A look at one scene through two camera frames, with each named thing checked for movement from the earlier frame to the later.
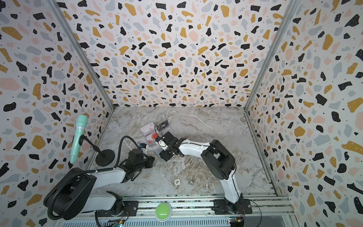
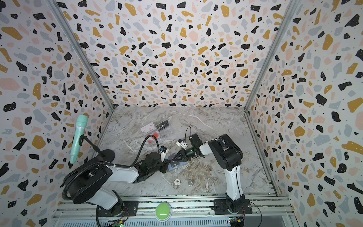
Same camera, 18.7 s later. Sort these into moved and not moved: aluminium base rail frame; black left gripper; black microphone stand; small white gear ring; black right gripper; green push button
Moved: black right gripper; black left gripper
Not moved: green push button; black microphone stand; aluminium base rail frame; small white gear ring
